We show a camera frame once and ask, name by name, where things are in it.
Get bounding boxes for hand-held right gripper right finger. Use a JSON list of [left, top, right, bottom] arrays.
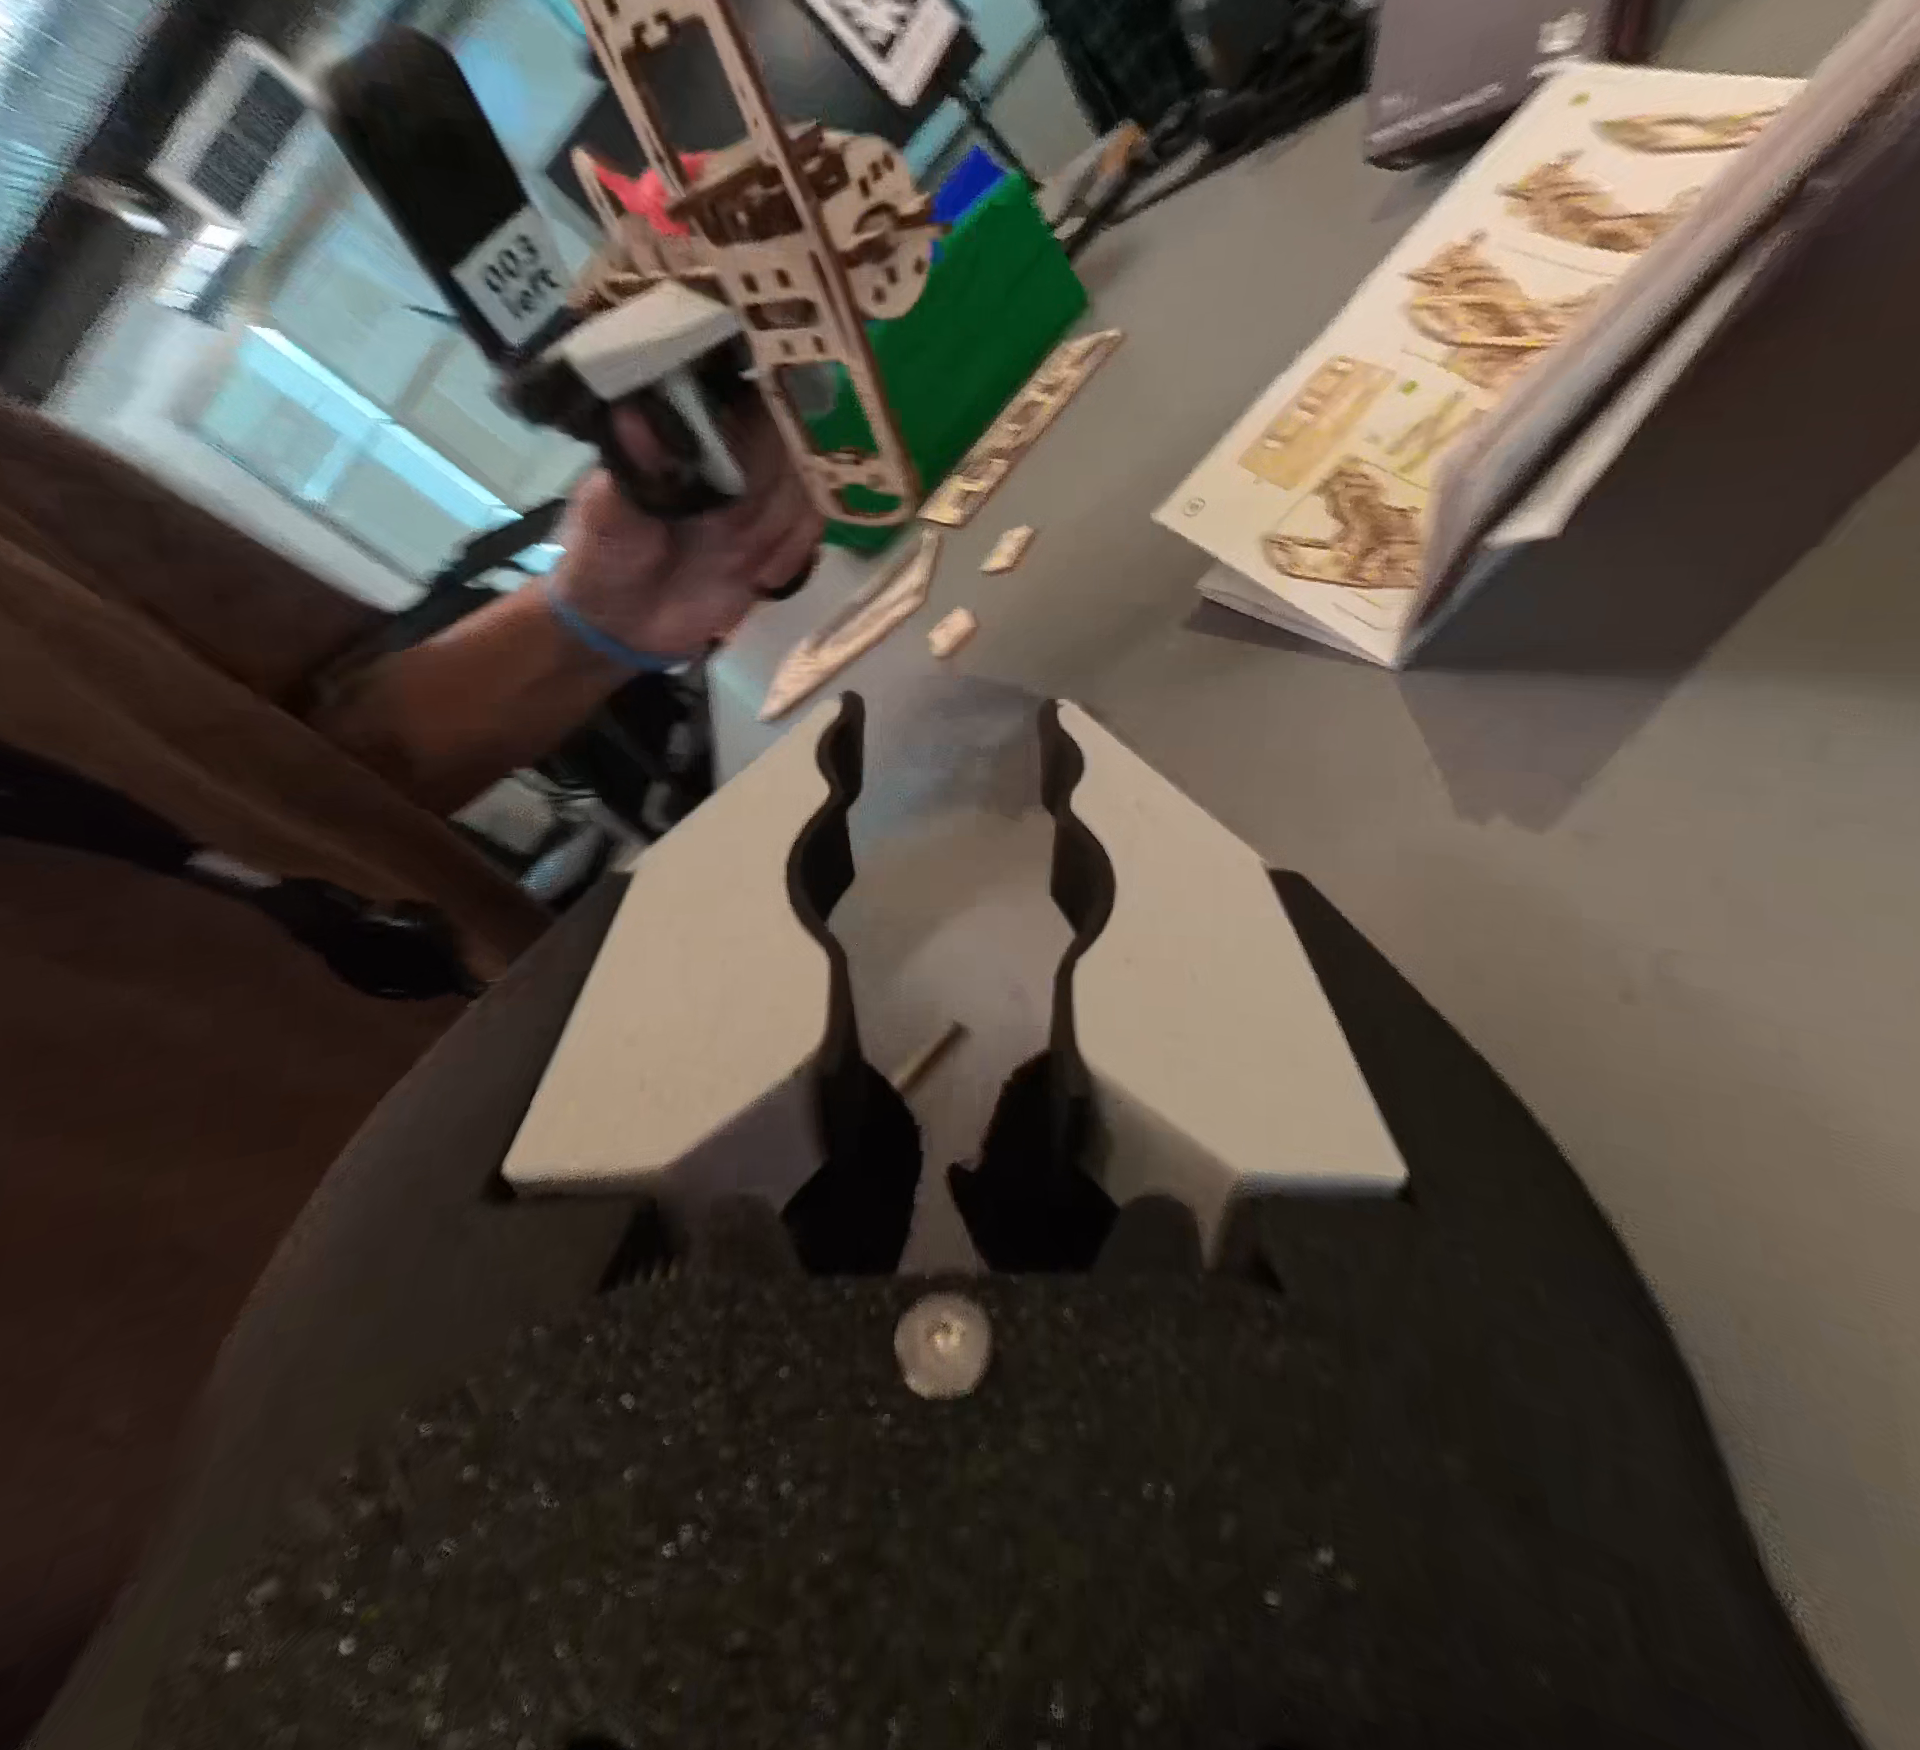
[[956, 698, 1413, 1207]]

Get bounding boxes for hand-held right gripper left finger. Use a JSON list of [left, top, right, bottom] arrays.
[[503, 691, 922, 1207]]

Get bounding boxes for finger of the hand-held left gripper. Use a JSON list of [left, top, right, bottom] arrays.
[[559, 282, 747, 407], [673, 368, 750, 504]]

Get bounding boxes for wooden airplane model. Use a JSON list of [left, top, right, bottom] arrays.
[[537, 0, 944, 530]]

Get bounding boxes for wooden frame sheet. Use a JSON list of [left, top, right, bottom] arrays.
[[755, 527, 944, 727]]

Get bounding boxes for grey desk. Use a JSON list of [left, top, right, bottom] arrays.
[[704, 0, 1920, 1750]]

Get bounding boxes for person's left hand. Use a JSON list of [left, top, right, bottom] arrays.
[[552, 456, 828, 677]]

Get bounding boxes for blue wristband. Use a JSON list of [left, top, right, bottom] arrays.
[[541, 587, 685, 677]]

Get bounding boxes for green plastic bin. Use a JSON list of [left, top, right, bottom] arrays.
[[816, 169, 1091, 562]]

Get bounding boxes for wooden sheet with cutouts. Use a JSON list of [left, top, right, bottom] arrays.
[[918, 329, 1126, 531]]

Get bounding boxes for open instruction booklet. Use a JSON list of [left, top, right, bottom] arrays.
[[1150, 62, 1816, 673]]

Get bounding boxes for black strap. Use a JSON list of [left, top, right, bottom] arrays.
[[0, 746, 489, 1003]]

